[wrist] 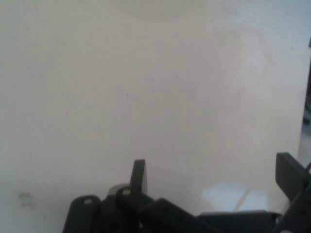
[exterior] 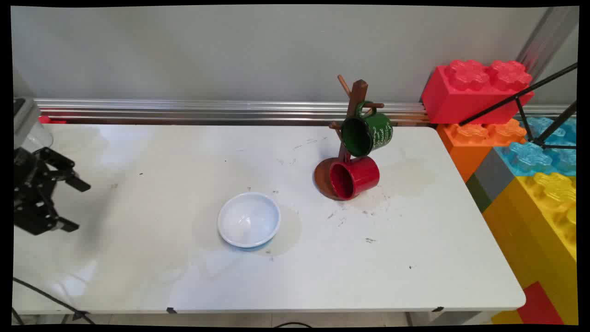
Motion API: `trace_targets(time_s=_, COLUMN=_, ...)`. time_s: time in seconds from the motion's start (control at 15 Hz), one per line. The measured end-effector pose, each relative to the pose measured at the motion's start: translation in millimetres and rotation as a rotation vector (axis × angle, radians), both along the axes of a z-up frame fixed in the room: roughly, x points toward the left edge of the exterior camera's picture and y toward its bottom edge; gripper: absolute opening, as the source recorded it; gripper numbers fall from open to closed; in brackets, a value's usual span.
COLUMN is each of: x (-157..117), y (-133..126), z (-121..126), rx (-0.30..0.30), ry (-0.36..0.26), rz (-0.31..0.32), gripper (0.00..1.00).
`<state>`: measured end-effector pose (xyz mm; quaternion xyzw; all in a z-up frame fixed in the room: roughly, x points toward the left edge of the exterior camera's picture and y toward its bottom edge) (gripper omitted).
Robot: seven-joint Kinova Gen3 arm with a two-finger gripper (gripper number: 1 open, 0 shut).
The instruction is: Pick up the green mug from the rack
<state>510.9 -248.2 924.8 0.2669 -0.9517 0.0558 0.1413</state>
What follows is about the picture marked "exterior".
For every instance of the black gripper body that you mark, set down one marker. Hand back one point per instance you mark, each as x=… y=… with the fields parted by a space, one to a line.
x=27 y=193

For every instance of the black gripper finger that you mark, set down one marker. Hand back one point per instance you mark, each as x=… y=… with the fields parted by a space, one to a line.
x=62 y=167
x=60 y=223

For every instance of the green mug with white script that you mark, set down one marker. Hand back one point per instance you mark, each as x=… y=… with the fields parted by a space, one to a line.
x=357 y=136

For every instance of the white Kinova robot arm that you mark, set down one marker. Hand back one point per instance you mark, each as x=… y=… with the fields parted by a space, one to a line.
x=25 y=119

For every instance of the small red clamp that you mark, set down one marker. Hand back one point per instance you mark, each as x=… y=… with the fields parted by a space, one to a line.
x=50 y=120

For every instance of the white bowl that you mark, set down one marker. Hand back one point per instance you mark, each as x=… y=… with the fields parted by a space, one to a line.
x=249 y=220

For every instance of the red mug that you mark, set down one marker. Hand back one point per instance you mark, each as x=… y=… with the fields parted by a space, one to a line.
x=359 y=177

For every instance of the brown wooden mug tree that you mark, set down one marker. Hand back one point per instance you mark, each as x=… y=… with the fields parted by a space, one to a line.
x=358 y=90

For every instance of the big orange toy brick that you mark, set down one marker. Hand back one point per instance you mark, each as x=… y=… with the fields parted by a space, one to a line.
x=465 y=147

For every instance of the big red toy brick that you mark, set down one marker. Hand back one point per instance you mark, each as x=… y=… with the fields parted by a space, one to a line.
x=461 y=97

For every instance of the big dark green toy brick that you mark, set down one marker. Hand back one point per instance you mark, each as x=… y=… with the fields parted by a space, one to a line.
x=479 y=193

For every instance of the big grey toy brick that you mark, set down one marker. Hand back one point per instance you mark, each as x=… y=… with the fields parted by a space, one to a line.
x=495 y=173

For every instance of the black tripod stand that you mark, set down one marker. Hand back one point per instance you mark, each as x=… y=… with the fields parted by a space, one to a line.
x=521 y=94

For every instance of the big blue toy brick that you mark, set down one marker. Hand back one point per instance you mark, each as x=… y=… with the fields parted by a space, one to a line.
x=530 y=157

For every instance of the big yellow toy brick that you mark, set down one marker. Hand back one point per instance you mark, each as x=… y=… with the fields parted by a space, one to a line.
x=530 y=230

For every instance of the small red toy brick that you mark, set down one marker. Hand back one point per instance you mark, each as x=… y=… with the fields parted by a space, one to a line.
x=539 y=306

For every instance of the aluminium rail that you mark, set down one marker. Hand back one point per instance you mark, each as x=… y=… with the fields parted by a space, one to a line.
x=207 y=110

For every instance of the aluminium post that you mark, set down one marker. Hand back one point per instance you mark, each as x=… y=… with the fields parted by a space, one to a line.
x=546 y=39

